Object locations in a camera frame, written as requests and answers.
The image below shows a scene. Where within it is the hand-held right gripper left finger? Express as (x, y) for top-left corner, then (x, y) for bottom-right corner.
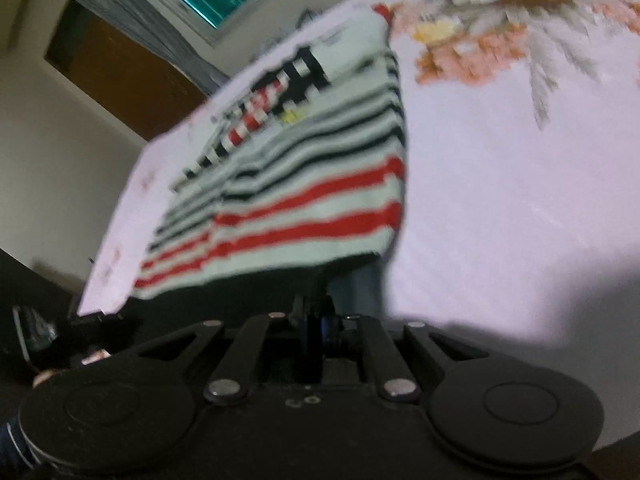
(132, 295), (317, 404)

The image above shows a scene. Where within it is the striped knit sweater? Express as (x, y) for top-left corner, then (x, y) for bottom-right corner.
(125, 2), (410, 321)

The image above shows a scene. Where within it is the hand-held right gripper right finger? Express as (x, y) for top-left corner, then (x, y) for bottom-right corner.
(320, 313), (494, 404)

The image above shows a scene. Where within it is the pink floral bed sheet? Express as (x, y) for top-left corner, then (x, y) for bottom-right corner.
(77, 0), (640, 356)

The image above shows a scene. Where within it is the brown wooden door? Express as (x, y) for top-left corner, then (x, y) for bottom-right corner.
(45, 0), (208, 141)

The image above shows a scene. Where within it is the grey curtain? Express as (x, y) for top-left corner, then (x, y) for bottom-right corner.
(42, 0), (231, 96)

